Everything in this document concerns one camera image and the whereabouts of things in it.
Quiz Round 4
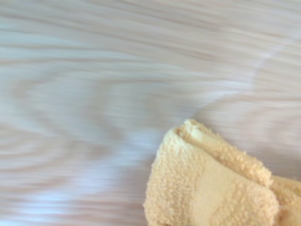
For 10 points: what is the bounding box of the orange terry cloth towel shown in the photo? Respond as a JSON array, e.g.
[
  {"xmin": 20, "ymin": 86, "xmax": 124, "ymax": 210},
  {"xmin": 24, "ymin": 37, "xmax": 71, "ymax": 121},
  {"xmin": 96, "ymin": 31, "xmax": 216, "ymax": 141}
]
[{"xmin": 143, "ymin": 118, "xmax": 301, "ymax": 226}]

